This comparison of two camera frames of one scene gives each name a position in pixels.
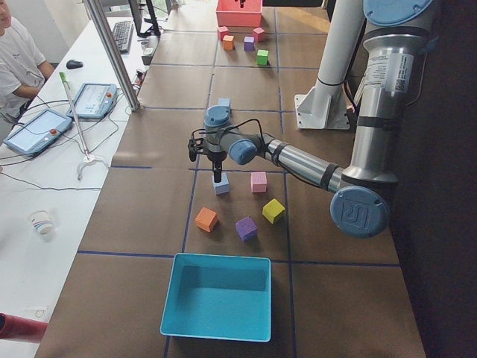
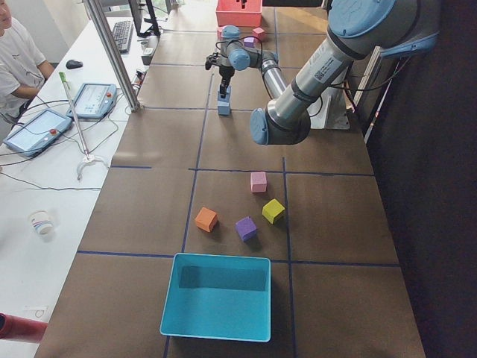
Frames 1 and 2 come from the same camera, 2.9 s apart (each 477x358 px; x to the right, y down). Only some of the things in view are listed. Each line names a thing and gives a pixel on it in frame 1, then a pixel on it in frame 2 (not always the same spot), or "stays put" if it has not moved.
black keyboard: x=123 y=33 stays put
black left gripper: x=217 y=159 → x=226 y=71
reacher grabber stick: x=89 y=156 stays put
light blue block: x=223 y=102 stays put
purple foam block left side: x=247 y=229 stays put
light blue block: x=222 y=187 → x=227 y=97
